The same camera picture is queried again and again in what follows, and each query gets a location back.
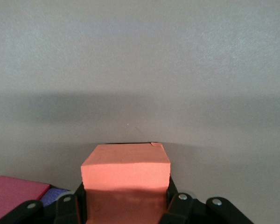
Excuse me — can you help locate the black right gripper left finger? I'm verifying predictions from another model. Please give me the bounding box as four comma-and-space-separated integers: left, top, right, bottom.
0, 182, 87, 224

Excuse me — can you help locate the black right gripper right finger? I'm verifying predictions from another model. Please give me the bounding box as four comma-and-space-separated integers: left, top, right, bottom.
160, 176, 255, 224

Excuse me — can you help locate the purple foam cube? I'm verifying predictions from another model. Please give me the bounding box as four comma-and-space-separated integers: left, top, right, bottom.
41, 188, 71, 208

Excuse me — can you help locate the red foam cube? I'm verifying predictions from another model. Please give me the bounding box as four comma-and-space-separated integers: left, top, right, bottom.
0, 175, 51, 224

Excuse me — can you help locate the orange foam cube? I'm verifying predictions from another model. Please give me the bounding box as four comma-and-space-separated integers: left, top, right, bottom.
80, 141, 171, 224

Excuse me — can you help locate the brown table mat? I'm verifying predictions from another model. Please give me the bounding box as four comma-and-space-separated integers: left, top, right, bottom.
0, 0, 280, 224

